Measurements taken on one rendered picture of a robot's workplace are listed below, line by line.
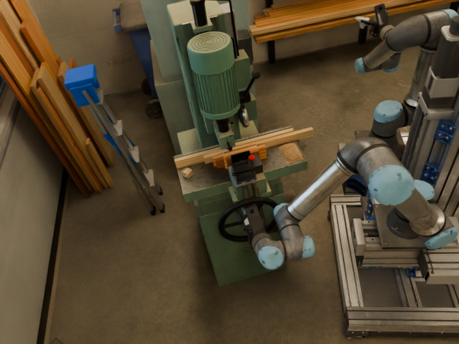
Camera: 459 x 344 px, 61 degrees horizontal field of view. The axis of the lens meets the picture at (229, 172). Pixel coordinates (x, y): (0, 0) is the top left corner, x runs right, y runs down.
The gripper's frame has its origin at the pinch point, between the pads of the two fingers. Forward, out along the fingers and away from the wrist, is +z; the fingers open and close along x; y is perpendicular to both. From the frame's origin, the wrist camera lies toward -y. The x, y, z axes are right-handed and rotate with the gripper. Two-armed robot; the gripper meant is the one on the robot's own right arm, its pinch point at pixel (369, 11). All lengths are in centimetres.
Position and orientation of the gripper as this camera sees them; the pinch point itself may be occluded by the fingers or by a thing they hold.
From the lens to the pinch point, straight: 233.7
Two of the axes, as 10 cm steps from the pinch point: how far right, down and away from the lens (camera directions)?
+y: 2.5, 6.5, 7.1
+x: 9.5, -3.1, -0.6
